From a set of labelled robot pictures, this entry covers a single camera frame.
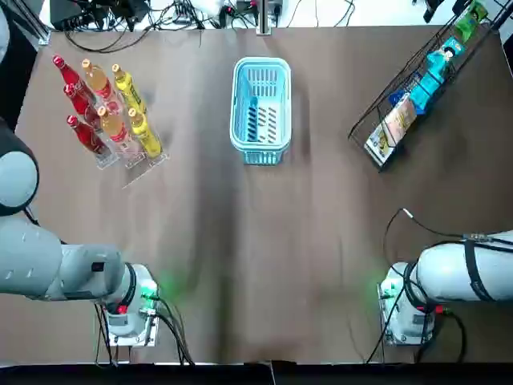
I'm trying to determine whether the yellow drink bottle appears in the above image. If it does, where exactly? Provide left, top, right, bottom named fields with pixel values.
left=127, top=107, right=164, bottom=158
left=111, top=63, right=147, bottom=117

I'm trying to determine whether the aluminium profile post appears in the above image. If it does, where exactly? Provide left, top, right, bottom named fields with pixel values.
left=256, top=0, right=276, bottom=37

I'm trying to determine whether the teal cartoon chips bag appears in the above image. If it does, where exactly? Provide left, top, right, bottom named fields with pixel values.
left=426, top=36, right=467, bottom=83

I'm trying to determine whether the blue long biscuit pack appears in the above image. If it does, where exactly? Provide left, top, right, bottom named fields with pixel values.
left=387, top=91, right=414, bottom=107

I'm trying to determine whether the pink white snack box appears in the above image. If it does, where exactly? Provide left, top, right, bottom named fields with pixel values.
left=382, top=98, right=418, bottom=141

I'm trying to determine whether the black wire rack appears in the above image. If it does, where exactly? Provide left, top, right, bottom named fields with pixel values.
left=347, top=0, right=507, bottom=174

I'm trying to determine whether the black cable with plug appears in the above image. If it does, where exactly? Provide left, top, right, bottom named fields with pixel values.
left=382, top=207, right=468, bottom=264

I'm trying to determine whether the orange tea bottle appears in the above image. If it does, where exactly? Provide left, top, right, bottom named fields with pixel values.
left=81, top=58, right=123, bottom=116
left=97, top=104, right=139, bottom=156

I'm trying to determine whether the aluminium frame strut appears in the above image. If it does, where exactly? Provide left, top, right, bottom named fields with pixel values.
left=7, top=0, right=51, bottom=45

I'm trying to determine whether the black flat network box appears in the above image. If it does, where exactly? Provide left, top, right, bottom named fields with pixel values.
left=51, top=0, right=101, bottom=29

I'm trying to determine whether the clear acrylic bottle tray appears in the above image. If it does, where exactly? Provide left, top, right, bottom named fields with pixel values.
left=59, top=75, right=172, bottom=190

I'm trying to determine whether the white yellow snack packet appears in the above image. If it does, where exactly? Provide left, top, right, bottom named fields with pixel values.
left=364, top=122, right=396, bottom=165

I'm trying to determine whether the teal snack pack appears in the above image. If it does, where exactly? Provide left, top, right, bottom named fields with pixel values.
left=408, top=71, right=442, bottom=116

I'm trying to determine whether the red cola bottle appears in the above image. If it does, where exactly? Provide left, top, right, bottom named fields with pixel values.
left=63, top=82, right=101, bottom=132
left=51, top=55, right=87, bottom=101
left=66, top=115, right=112, bottom=157

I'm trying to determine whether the green snack bag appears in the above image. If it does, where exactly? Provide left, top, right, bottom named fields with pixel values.
left=454, top=0, right=489, bottom=43

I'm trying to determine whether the light blue plastic basket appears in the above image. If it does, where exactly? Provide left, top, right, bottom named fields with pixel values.
left=228, top=56, right=292, bottom=166

